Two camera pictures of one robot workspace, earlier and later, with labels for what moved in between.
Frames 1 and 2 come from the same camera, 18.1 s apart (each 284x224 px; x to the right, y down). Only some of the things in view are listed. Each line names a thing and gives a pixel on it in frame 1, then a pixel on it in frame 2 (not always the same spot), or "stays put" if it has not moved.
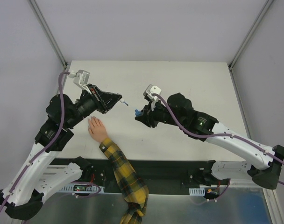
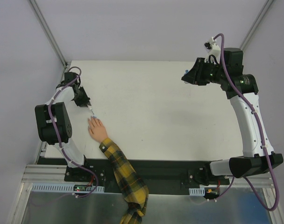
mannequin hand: (96, 129) stays put
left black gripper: (96, 99) to (81, 96)
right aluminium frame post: (267, 4) stays put
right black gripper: (147, 115) to (200, 70)
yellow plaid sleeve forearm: (134, 191) stays put
